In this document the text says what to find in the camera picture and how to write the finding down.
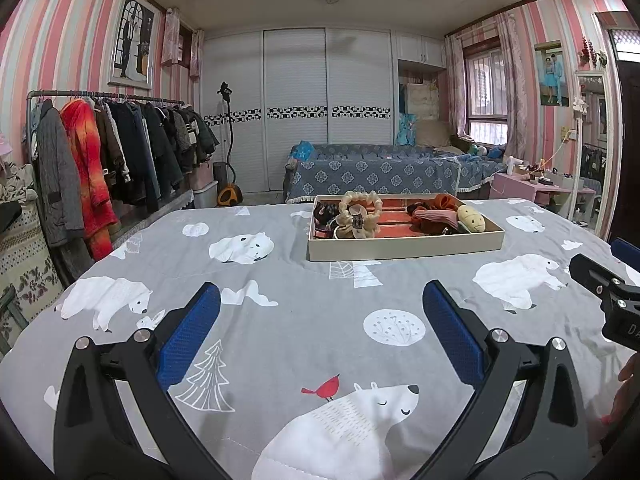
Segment brick-patterned jewelry tray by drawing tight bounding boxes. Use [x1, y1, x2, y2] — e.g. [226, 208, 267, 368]
[306, 193, 506, 262]

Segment dark wooden door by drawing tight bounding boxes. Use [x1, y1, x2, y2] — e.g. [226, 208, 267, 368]
[607, 30, 640, 242]

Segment short pink curtain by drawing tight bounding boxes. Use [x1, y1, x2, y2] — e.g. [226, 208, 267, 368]
[162, 7, 205, 79]

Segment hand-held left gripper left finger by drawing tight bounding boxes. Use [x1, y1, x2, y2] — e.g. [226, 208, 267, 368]
[54, 281, 236, 480]

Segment yellow plush hair clip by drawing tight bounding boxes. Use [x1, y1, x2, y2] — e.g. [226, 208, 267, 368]
[457, 204, 486, 234]

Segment red flower wall decoration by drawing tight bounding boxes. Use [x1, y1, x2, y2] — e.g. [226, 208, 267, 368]
[578, 36, 608, 69]

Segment white framed standing mirror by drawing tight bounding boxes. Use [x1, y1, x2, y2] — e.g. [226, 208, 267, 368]
[570, 71, 614, 234]

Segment cream fluffy scrunchie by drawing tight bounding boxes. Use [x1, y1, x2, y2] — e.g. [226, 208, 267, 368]
[334, 191, 384, 239]

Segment barred window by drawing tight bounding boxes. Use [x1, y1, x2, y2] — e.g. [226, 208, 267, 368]
[462, 45, 511, 148]

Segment floral patterned cover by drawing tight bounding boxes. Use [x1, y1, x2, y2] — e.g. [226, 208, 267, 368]
[0, 200, 64, 346]

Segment orange velvet scrunchie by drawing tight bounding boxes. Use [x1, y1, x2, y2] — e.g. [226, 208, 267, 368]
[432, 194, 467, 212]

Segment black and yellow garment steamer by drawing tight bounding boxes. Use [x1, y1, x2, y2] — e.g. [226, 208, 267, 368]
[216, 81, 245, 208]

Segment grey polar bear cloth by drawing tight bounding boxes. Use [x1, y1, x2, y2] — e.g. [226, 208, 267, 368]
[0, 199, 640, 480]

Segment person's right hand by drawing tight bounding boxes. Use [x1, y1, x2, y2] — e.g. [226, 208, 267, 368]
[607, 355, 640, 423]

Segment row of hanging clothes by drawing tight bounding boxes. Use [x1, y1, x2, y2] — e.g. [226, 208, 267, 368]
[29, 97, 221, 261]

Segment pile of folded bedding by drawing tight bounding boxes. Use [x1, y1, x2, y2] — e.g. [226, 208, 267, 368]
[397, 77, 453, 147]

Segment white sliding door wardrobe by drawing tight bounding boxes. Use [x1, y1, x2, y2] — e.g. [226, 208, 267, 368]
[200, 27, 448, 193]

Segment pink floral curtain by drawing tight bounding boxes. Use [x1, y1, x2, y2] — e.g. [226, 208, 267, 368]
[497, 12, 529, 149]
[445, 35, 469, 139]

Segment bed with blue cover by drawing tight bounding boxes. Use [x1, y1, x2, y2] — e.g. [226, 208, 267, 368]
[283, 141, 508, 206]

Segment couple wall poster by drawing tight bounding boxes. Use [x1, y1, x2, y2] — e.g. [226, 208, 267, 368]
[534, 41, 570, 107]

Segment brown wooden bead bracelet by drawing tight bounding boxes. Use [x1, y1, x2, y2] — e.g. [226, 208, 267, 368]
[314, 202, 342, 233]

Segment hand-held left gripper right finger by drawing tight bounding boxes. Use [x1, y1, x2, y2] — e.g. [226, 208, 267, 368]
[410, 280, 591, 480]

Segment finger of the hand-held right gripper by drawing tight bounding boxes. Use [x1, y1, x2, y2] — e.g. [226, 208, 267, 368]
[569, 254, 640, 311]
[611, 238, 640, 286]

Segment framed wedding photo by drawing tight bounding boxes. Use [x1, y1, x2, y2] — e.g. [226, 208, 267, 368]
[108, 0, 157, 91]

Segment pink fabric hair band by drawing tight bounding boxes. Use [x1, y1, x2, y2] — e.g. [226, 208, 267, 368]
[411, 208, 461, 235]

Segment white plastic storage box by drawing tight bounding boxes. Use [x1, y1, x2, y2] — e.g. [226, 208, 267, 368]
[192, 181, 220, 209]

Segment metal clothes rack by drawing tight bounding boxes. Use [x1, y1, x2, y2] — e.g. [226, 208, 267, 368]
[26, 89, 193, 211]

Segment pink bedside table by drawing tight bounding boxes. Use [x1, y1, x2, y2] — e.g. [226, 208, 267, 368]
[489, 172, 597, 211]

